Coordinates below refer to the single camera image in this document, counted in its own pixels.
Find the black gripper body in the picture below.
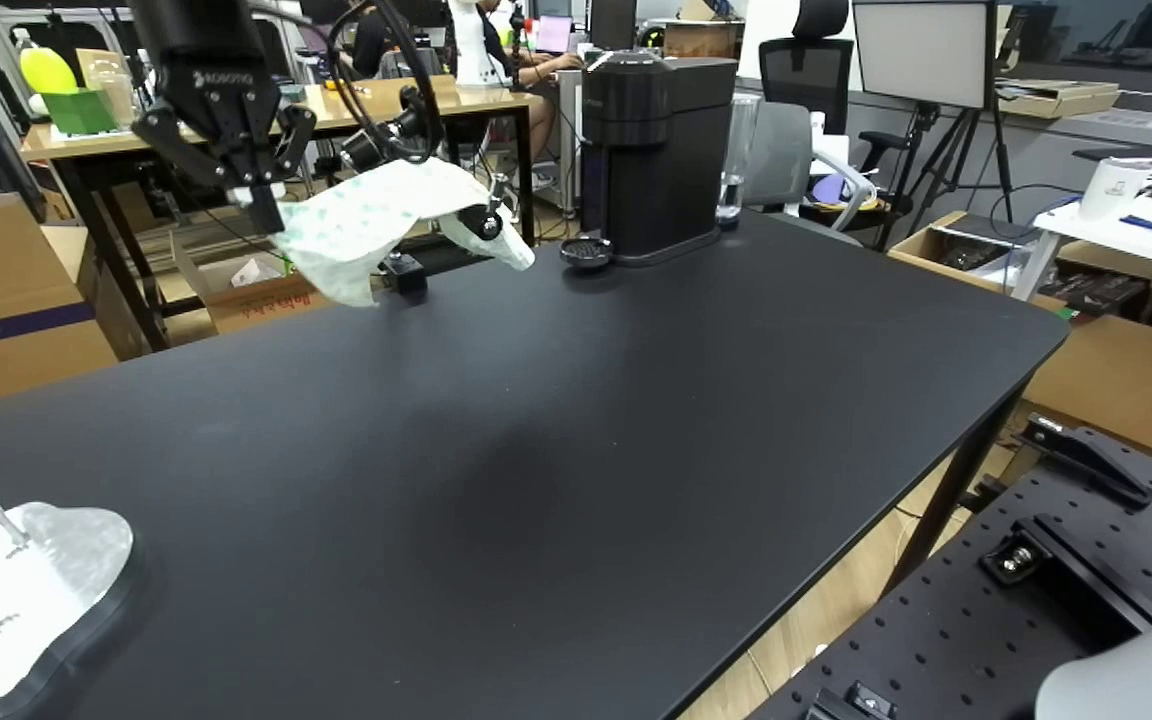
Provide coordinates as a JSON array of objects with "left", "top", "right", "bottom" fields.
[{"left": 127, "top": 0, "right": 291, "bottom": 162}]

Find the white towel with green print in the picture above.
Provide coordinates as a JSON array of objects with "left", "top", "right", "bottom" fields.
[{"left": 268, "top": 158, "right": 540, "bottom": 314}]

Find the open cardboard box with paper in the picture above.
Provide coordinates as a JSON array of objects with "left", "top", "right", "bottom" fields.
[{"left": 193, "top": 242, "right": 340, "bottom": 337}]

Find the green box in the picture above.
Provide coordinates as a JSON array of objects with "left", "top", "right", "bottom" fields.
[{"left": 39, "top": 90, "right": 120, "bottom": 140}]

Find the yellow round object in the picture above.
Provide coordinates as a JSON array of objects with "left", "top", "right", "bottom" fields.
[{"left": 13, "top": 38, "right": 85, "bottom": 100}]

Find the large cardboard box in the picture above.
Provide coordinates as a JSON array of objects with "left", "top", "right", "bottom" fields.
[{"left": 0, "top": 190, "right": 126, "bottom": 417}]

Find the wooden work table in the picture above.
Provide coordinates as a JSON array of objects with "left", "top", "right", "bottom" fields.
[{"left": 15, "top": 72, "right": 547, "bottom": 354}]

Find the person in white shirt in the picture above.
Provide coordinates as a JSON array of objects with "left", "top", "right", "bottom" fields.
[{"left": 445, "top": 0, "right": 583, "bottom": 94}]

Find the round black mesh dish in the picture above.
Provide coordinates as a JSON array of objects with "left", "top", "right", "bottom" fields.
[{"left": 555, "top": 232, "right": 619, "bottom": 278}]

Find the black coffee machine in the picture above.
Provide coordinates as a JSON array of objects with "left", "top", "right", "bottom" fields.
[{"left": 576, "top": 47, "right": 741, "bottom": 260}]

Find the clear glass cup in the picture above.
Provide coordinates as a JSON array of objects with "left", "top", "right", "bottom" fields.
[{"left": 712, "top": 167, "right": 751, "bottom": 232}]

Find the grey office chair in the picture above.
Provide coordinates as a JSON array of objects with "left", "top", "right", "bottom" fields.
[{"left": 726, "top": 94, "right": 882, "bottom": 232}]

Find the black office chair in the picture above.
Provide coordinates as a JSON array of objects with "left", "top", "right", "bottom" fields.
[{"left": 758, "top": 0, "right": 861, "bottom": 136}]

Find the white screen on tripod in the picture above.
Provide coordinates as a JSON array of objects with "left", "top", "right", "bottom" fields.
[{"left": 848, "top": 0, "right": 1023, "bottom": 253}]

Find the cardboard box with black items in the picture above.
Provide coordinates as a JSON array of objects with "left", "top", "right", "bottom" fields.
[{"left": 890, "top": 208, "right": 1049, "bottom": 301}]

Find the black perforated breadboard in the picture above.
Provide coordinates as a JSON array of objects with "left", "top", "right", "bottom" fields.
[{"left": 749, "top": 422, "right": 1152, "bottom": 720}]

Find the black clamp with silver knob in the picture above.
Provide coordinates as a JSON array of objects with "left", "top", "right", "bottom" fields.
[{"left": 976, "top": 516, "right": 1152, "bottom": 643}]

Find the white side table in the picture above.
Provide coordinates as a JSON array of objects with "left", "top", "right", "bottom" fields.
[{"left": 1008, "top": 197, "right": 1152, "bottom": 303}]

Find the white papers pile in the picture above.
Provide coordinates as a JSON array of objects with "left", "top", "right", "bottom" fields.
[{"left": 1075, "top": 153, "right": 1152, "bottom": 247}]

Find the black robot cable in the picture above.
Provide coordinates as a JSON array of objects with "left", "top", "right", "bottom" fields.
[{"left": 247, "top": 0, "right": 449, "bottom": 162}]

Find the black angled bracket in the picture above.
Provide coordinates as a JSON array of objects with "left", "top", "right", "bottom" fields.
[{"left": 1019, "top": 414, "right": 1152, "bottom": 511}]

